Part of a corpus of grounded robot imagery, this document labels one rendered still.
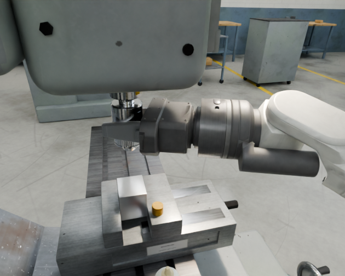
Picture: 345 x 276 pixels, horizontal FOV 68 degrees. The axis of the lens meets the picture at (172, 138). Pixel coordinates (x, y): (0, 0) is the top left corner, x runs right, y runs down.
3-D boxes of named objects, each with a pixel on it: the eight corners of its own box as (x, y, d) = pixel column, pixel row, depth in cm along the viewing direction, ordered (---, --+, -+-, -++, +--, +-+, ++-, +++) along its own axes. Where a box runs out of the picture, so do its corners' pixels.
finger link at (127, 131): (102, 118, 37) (144, 121, 36) (105, 138, 38) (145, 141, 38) (98, 123, 35) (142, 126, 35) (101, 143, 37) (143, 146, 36)
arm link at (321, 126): (285, 81, 36) (392, 130, 29) (269, 125, 42) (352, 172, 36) (259, 104, 33) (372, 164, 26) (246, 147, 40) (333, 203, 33)
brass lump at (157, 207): (161, 207, 50) (161, 200, 49) (164, 215, 48) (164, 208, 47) (150, 208, 50) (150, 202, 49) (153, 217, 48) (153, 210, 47)
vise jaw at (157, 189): (164, 185, 62) (165, 172, 60) (182, 234, 49) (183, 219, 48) (140, 189, 61) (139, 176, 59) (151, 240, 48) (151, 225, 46)
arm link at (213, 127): (154, 82, 42) (227, 86, 41) (155, 134, 47) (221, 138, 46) (136, 113, 31) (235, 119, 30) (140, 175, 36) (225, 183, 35)
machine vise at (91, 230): (207, 199, 68) (211, 165, 63) (233, 246, 56) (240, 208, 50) (69, 223, 60) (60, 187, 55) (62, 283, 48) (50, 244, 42)
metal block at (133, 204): (143, 196, 56) (142, 174, 53) (147, 216, 51) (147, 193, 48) (119, 200, 55) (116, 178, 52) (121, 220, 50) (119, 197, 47)
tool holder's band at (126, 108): (149, 107, 39) (149, 101, 38) (126, 117, 35) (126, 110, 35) (127, 100, 41) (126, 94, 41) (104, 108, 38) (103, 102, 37)
